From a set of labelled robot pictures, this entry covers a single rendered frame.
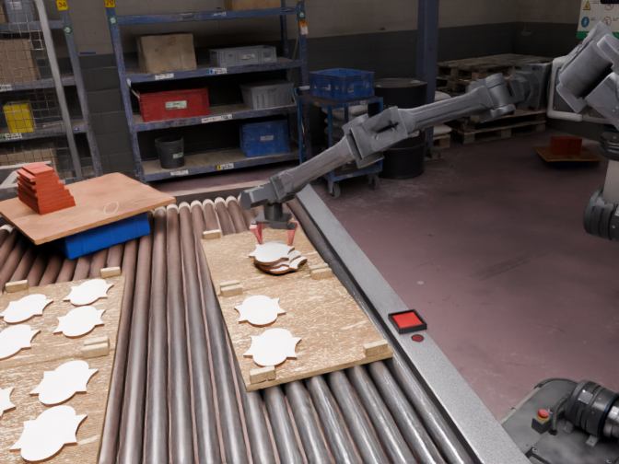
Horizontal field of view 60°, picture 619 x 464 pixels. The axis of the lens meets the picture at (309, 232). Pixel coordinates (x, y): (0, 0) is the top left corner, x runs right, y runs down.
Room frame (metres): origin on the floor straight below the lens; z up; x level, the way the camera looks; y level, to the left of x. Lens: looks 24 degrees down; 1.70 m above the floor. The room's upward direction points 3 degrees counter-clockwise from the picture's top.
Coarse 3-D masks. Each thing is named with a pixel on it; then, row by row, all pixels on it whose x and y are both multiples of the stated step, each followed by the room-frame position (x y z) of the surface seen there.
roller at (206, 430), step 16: (192, 240) 1.78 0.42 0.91; (192, 256) 1.64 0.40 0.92; (192, 272) 1.52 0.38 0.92; (192, 288) 1.41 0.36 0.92; (192, 304) 1.32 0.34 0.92; (192, 320) 1.24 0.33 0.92; (192, 336) 1.17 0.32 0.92; (192, 352) 1.11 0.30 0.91; (192, 368) 1.05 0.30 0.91; (208, 368) 1.04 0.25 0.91; (208, 384) 0.98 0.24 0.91; (208, 400) 0.92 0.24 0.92; (208, 416) 0.87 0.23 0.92; (208, 432) 0.83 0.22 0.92; (208, 448) 0.78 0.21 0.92
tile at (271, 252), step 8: (256, 248) 1.52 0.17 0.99; (264, 248) 1.52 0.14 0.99; (272, 248) 1.51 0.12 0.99; (280, 248) 1.51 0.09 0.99; (288, 248) 1.51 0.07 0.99; (256, 256) 1.46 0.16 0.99; (264, 256) 1.46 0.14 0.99; (272, 256) 1.46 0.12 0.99; (280, 256) 1.45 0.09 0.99; (264, 264) 1.42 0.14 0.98
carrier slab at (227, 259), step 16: (208, 240) 1.72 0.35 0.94; (224, 240) 1.71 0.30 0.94; (240, 240) 1.71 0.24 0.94; (256, 240) 1.70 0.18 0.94; (272, 240) 1.69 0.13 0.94; (304, 240) 1.68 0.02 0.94; (208, 256) 1.59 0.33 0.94; (224, 256) 1.59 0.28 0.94; (240, 256) 1.58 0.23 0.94; (304, 256) 1.56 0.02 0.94; (320, 256) 1.55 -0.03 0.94; (224, 272) 1.48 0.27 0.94; (240, 272) 1.47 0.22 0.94; (256, 272) 1.47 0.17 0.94; (288, 272) 1.46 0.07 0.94; (304, 272) 1.45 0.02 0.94; (256, 288) 1.37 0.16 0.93
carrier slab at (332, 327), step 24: (264, 288) 1.36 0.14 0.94; (288, 288) 1.35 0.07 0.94; (312, 288) 1.35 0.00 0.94; (336, 288) 1.34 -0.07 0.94; (288, 312) 1.23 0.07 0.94; (312, 312) 1.22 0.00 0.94; (336, 312) 1.21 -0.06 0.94; (360, 312) 1.21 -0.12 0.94; (240, 336) 1.13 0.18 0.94; (312, 336) 1.11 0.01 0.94; (336, 336) 1.11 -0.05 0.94; (360, 336) 1.10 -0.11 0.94; (240, 360) 1.03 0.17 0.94; (288, 360) 1.02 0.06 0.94; (312, 360) 1.02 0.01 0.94; (336, 360) 1.01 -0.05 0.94; (360, 360) 1.01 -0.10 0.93; (264, 384) 0.95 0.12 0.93
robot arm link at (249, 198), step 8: (272, 176) 1.50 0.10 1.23; (264, 184) 1.49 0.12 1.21; (272, 184) 1.50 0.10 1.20; (240, 192) 1.49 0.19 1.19; (248, 192) 1.46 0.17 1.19; (256, 192) 1.46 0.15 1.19; (264, 192) 1.48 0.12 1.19; (272, 192) 1.49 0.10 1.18; (240, 200) 1.49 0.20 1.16; (248, 200) 1.46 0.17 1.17; (256, 200) 1.45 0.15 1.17; (264, 200) 1.49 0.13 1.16; (280, 200) 1.48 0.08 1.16; (288, 200) 1.46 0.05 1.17; (248, 208) 1.47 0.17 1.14
